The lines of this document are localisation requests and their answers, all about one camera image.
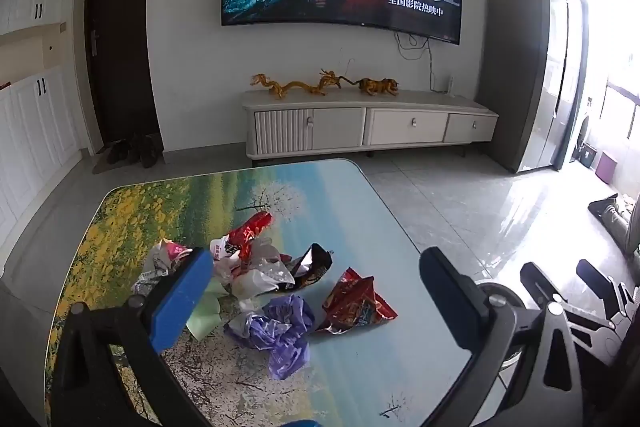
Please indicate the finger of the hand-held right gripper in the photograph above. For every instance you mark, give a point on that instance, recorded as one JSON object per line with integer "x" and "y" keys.
{"x": 595, "y": 274}
{"x": 537, "y": 279}

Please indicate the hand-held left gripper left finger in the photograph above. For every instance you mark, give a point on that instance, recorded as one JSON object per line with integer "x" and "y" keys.
{"x": 180, "y": 292}

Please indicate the dark green storage box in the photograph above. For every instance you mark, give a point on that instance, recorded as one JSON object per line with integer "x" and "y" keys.
{"x": 590, "y": 155}

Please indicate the white red-printed plastic bag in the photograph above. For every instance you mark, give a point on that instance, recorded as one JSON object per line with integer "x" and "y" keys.
{"x": 220, "y": 252}

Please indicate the landscape print table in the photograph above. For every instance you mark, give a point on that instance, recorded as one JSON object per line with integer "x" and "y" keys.
{"x": 375, "y": 217}

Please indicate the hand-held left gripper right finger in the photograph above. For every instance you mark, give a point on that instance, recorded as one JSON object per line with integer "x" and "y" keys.
{"x": 442, "y": 279}

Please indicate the light green paper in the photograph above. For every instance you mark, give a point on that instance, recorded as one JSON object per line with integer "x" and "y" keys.
{"x": 205, "y": 319}

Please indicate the red snack wrapper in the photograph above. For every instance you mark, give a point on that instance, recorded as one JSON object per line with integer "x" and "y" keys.
{"x": 250, "y": 229}

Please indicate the black snack packet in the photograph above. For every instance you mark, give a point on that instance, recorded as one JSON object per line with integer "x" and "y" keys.
{"x": 312, "y": 267}

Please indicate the white power strip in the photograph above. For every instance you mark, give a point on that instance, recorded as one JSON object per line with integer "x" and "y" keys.
{"x": 450, "y": 86}

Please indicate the golden tiger figurine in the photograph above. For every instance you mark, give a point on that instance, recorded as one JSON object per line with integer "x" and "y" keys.
{"x": 375, "y": 86}

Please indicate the silver wrapper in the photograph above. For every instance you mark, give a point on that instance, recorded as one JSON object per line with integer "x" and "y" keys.
{"x": 145, "y": 281}

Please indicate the dark brown shoe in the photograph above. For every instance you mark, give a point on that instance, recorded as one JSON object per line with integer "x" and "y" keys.
{"x": 135, "y": 147}
{"x": 117, "y": 152}
{"x": 150, "y": 152}

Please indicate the purple plastic bag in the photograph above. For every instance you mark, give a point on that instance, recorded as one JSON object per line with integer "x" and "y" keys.
{"x": 285, "y": 337}

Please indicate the translucent white plastic bag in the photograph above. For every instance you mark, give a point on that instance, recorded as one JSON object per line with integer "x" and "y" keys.
{"x": 265, "y": 279}

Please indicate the white television cabinet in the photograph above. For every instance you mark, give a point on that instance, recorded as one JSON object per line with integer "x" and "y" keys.
{"x": 400, "y": 124}

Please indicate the white built-in cabinet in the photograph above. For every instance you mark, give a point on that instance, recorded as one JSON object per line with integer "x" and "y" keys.
{"x": 35, "y": 132}

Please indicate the red chip bag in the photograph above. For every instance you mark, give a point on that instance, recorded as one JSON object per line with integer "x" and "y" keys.
{"x": 355, "y": 307}

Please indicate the grey tall refrigerator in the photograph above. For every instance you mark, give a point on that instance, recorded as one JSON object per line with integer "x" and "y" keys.
{"x": 510, "y": 57}

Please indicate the dark brown entrance door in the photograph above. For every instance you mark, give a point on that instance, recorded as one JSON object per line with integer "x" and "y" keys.
{"x": 120, "y": 47}

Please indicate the purple storage box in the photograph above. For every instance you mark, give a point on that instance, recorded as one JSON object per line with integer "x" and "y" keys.
{"x": 606, "y": 169}

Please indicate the golden dragon figurine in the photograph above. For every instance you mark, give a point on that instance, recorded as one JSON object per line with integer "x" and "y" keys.
{"x": 290, "y": 87}

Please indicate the pink white carton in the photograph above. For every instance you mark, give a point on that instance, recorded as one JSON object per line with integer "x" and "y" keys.
{"x": 172, "y": 252}

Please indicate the dark clothing pile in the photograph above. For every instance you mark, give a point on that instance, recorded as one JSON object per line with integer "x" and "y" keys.
{"x": 612, "y": 217}

